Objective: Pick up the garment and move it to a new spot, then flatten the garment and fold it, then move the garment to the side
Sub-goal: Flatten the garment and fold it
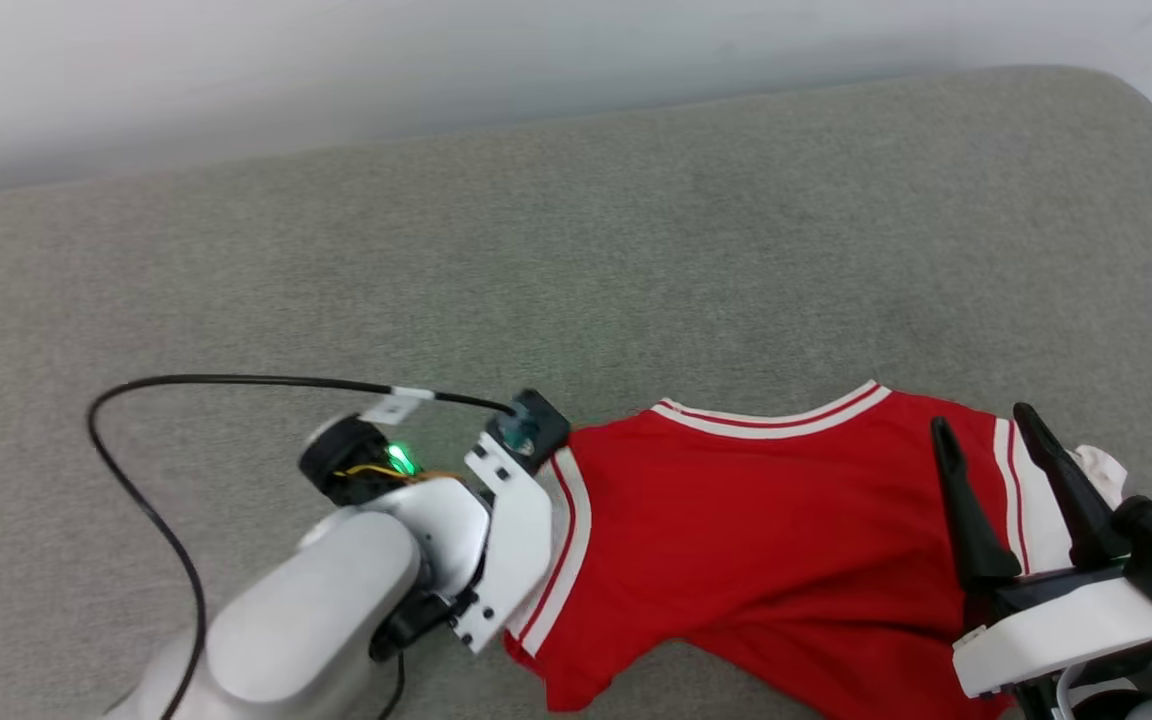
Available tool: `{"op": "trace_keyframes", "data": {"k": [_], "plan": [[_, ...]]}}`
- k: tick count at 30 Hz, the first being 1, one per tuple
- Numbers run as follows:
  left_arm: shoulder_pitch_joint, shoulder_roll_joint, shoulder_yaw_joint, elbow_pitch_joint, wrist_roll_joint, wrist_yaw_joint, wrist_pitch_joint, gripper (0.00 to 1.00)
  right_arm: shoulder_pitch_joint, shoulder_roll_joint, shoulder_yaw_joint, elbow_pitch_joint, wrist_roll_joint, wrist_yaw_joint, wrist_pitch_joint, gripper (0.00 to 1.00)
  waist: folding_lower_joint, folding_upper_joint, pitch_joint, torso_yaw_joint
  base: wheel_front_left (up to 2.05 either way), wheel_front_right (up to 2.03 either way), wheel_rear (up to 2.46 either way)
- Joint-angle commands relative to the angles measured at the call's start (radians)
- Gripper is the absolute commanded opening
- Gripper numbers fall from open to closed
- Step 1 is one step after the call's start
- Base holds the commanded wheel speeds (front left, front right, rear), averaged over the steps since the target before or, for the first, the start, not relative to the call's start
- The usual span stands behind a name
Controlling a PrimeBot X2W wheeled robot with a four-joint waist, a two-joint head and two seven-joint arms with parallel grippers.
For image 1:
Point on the grey fabric sofa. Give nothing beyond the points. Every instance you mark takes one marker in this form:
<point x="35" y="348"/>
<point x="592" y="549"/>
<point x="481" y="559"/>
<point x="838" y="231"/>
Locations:
<point x="636" y="250"/>

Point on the red shirt with white sleeves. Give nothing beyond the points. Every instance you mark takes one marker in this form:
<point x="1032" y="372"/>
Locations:
<point x="756" y="550"/>

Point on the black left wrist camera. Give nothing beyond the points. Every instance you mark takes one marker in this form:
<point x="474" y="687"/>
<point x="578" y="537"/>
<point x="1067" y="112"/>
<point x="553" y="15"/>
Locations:
<point x="533" y="425"/>

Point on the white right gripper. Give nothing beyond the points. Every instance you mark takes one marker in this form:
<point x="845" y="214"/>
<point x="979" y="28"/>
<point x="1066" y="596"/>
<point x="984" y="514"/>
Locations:
<point x="1066" y="625"/>

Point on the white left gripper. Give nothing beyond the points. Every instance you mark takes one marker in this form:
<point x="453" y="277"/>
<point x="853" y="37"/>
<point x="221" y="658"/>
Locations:
<point x="516" y="540"/>

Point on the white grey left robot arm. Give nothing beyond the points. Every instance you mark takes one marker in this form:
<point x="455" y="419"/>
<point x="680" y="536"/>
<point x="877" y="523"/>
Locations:
<point x="316" y="600"/>

